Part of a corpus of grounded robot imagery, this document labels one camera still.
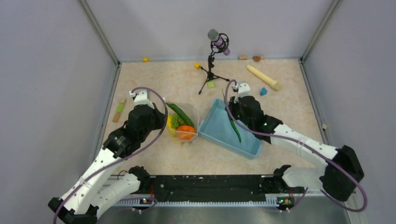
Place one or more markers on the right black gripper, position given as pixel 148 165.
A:
pixel 232 105

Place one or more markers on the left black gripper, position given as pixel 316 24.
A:
pixel 160 116

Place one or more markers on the thin green chili pepper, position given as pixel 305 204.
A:
pixel 235 129

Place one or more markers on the green grapes bunch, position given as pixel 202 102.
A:
pixel 177 121

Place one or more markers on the blue plastic basket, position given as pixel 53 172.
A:
pixel 216 129

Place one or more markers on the green cucumber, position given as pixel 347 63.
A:
pixel 183 110

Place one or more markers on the clear dotted zip bag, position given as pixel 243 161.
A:
pixel 172 133

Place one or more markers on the orange fruit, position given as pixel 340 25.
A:
pixel 185 133

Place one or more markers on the yellow mango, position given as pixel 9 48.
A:
pixel 169 122

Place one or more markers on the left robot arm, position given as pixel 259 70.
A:
pixel 87 200

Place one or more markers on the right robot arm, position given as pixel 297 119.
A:
pixel 336 171

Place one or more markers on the green wooden toy knife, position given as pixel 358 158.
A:
pixel 119 110

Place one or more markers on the blue toy block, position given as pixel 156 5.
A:
pixel 263 91

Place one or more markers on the wooden rolling pin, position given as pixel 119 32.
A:
pixel 275 85

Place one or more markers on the light green cube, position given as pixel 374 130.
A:
pixel 211 84

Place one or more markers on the brown wooden block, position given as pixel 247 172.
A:
pixel 258 58

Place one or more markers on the cork piece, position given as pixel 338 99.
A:
pixel 243 57

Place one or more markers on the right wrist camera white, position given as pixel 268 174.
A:
pixel 242 89

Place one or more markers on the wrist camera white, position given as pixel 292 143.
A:
pixel 242 89
pixel 141 97

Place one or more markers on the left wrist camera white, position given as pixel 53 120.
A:
pixel 141 97

